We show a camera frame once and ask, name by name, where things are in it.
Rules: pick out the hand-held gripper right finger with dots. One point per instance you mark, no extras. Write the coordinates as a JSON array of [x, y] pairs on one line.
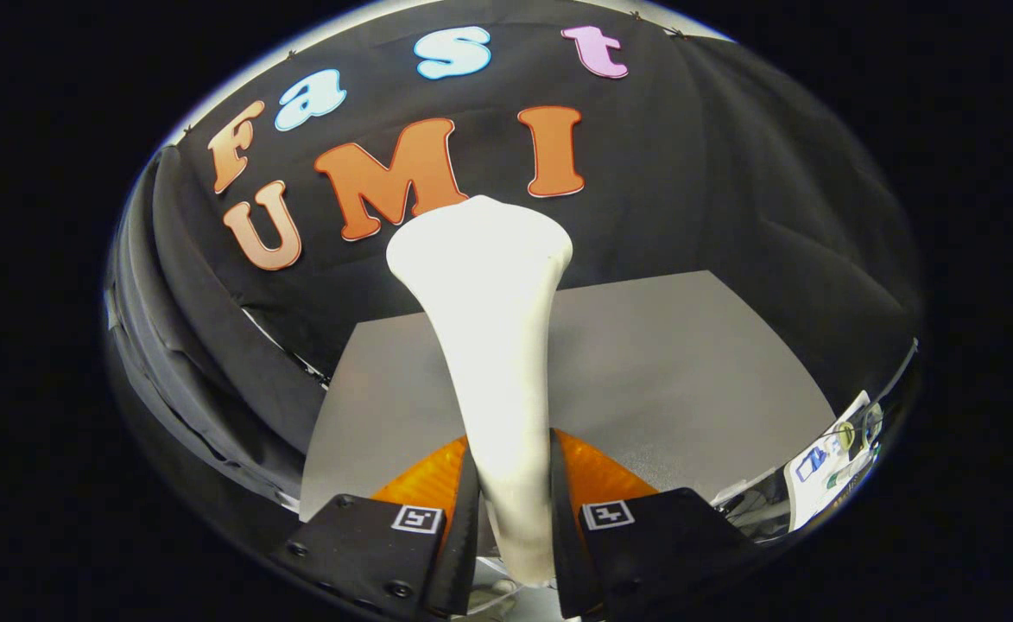
[[562, 536]]

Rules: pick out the grey cabinet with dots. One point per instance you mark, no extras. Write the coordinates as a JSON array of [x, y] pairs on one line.
[[644, 363]]

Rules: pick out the white cluttered side table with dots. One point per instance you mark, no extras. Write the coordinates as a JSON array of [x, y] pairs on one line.
[[826, 466]]

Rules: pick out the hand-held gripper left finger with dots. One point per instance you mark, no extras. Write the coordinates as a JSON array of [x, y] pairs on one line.
[[468, 536]]

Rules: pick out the white garment steamer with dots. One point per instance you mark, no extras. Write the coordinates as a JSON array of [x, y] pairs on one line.
[[489, 328]]

